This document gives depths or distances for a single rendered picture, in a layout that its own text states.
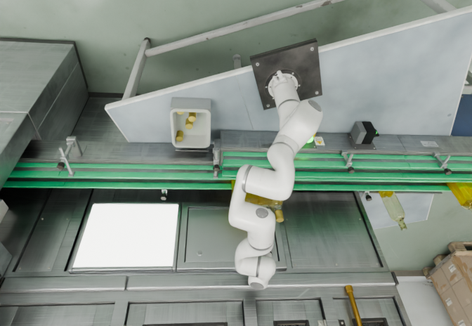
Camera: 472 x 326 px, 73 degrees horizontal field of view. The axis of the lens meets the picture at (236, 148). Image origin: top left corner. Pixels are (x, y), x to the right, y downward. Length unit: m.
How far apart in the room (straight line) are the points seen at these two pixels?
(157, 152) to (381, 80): 1.07
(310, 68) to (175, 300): 1.08
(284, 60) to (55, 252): 1.26
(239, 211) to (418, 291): 4.64
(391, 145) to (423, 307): 3.86
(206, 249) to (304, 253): 0.45
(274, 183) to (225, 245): 0.62
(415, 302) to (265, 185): 4.54
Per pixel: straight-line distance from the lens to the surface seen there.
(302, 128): 1.01
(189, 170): 1.51
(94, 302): 1.48
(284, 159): 0.95
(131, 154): 1.59
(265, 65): 1.33
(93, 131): 2.09
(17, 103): 1.78
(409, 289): 5.40
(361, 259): 1.64
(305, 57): 1.34
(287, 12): 1.88
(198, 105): 1.39
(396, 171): 1.75
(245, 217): 0.96
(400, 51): 1.51
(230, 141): 1.49
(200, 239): 1.49
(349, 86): 1.52
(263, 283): 1.24
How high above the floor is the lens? 1.92
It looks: 45 degrees down
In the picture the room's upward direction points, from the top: 176 degrees clockwise
